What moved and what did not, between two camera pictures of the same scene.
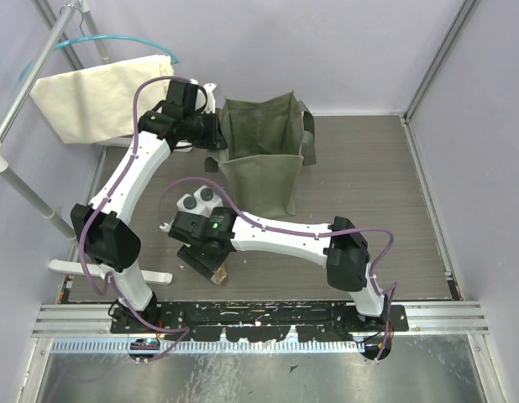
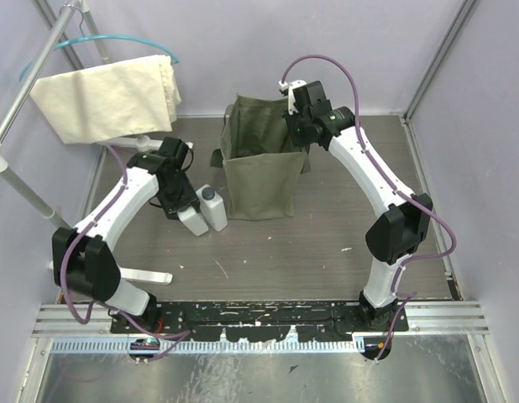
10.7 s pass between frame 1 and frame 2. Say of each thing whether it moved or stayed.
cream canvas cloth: stayed
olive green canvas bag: stayed
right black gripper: moved
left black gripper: moved
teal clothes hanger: stayed
